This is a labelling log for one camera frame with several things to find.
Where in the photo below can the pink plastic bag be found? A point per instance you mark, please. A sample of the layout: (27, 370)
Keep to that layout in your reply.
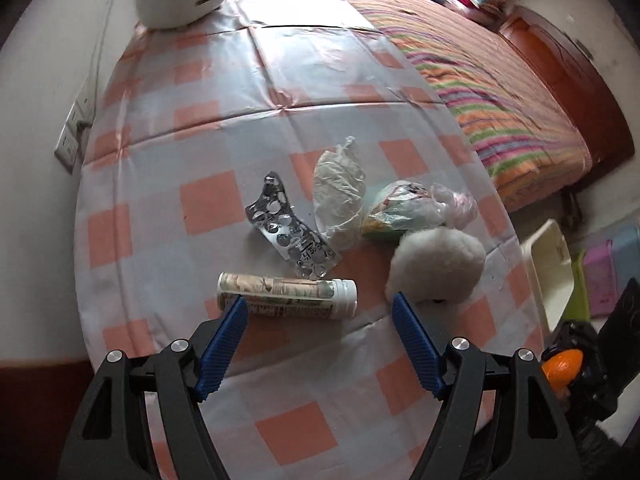
(460, 207)

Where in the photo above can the clear bag with colourful wrapper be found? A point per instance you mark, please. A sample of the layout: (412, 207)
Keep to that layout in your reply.
(395, 215)

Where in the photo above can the white pill bottle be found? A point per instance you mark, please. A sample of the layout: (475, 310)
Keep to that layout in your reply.
(290, 292)

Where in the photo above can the green storage box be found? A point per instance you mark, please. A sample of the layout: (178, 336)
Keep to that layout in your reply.
(581, 285)

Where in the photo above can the blue storage box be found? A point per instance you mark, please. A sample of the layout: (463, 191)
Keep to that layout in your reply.
(627, 255)

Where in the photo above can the white fluffy ball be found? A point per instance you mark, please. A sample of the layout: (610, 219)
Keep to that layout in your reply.
(435, 265)

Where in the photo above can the white wall socket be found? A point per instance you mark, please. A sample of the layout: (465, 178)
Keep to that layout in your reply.
(70, 135)

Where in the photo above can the pink storage box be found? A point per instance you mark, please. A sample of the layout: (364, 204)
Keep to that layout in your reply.
(600, 280)

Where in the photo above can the silver blister pack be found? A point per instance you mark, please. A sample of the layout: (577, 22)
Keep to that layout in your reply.
(285, 230)

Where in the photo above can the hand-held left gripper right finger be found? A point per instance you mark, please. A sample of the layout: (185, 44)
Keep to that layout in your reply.
(415, 345)

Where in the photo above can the white plastic bag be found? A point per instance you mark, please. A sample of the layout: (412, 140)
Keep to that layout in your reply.
(337, 190)

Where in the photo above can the cream plastic bin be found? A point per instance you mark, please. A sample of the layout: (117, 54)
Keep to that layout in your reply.
(545, 270)

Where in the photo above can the wooden headboard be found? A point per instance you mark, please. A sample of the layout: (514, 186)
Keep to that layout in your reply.
(575, 90)

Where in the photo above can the orange checked tablecloth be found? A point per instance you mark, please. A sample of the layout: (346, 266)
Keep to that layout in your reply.
(200, 135)

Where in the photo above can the striped bed blanket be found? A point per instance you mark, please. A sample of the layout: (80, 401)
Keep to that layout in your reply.
(475, 90)

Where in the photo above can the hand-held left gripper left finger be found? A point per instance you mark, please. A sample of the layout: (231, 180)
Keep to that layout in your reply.
(225, 345)

